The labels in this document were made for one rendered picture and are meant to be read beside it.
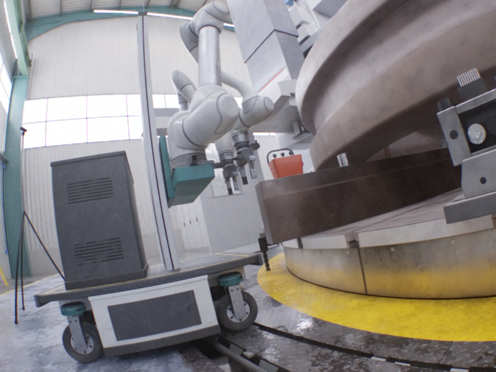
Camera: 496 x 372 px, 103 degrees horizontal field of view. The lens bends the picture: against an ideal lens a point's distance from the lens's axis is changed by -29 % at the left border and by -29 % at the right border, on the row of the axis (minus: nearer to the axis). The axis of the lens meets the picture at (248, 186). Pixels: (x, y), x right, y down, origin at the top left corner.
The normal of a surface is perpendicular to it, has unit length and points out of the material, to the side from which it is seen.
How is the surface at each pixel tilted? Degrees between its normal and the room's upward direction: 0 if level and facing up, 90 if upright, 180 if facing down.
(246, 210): 90
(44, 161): 90
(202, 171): 90
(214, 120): 129
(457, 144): 90
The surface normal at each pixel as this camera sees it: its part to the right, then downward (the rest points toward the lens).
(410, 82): -0.88, 0.12
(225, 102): 0.69, -0.15
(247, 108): -0.61, 0.26
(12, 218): 0.49, -0.24
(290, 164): 0.16, -0.07
